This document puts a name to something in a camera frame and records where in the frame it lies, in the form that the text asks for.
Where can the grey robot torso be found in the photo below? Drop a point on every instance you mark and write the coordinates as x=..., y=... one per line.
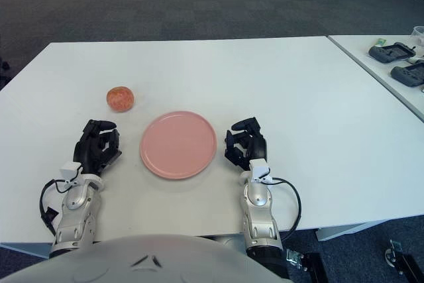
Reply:
x=99, y=263

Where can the caster wheel with black bar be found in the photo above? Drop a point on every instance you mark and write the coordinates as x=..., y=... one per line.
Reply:
x=405, y=263

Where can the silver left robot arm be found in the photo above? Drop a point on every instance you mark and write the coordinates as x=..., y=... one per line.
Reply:
x=77, y=210

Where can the red yellow apple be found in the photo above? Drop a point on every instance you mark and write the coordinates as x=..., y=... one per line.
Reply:
x=120, y=99

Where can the white table support beam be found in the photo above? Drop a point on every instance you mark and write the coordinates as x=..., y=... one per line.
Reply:
x=334, y=232

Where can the pink round plate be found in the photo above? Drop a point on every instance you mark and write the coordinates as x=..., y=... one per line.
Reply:
x=179, y=144

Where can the grey handheld controller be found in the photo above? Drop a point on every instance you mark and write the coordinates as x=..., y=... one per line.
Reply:
x=381, y=54
x=407, y=76

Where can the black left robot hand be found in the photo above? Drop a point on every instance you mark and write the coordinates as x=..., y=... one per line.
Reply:
x=89, y=150

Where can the small green packet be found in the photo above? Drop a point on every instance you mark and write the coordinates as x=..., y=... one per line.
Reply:
x=380, y=42

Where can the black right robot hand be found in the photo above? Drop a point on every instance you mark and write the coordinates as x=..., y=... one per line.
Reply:
x=256, y=147

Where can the clear plastic cup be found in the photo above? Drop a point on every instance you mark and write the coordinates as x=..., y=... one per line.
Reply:
x=419, y=32

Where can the black stand with metal latch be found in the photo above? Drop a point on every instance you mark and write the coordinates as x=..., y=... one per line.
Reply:
x=313, y=268

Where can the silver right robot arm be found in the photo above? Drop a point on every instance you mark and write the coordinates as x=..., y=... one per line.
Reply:
x=260, y=216

